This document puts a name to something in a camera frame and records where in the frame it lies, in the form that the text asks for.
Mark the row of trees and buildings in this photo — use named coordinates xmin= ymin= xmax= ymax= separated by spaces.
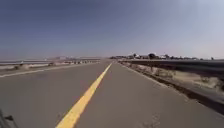
xmin=109 ymin=52 xmax=215 ymax=61

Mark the dark roadside barrier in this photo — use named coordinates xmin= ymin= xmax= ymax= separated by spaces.
xmin=121 ymin=58 xmax=224 ymax=79

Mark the metal guardrail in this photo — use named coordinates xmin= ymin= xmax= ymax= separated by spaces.
xmin=0 ymin=58 xmax=101 ymax=68

